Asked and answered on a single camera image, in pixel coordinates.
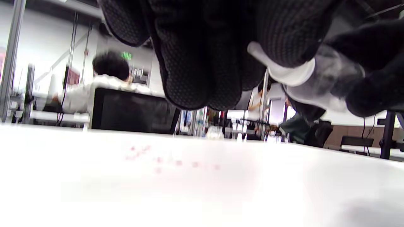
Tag person's left hand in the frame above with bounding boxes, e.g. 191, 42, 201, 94
98, 0, 345, 111

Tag clear plastic bag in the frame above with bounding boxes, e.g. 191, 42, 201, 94
206, 126, 225, 139

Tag person's right hand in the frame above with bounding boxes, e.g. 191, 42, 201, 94
324, 17, 404, 118

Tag clear conical bottle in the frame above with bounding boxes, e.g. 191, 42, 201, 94
247, 42, 366, 113

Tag aluminium frame post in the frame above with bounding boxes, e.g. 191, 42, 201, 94
0, 0, 27, 123
259, 68, 270, 140

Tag black mesh office chair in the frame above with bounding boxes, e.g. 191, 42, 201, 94
91, 88, 181, 135

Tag pile of pink paper scraps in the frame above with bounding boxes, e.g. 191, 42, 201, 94
124, 144, 222, 174

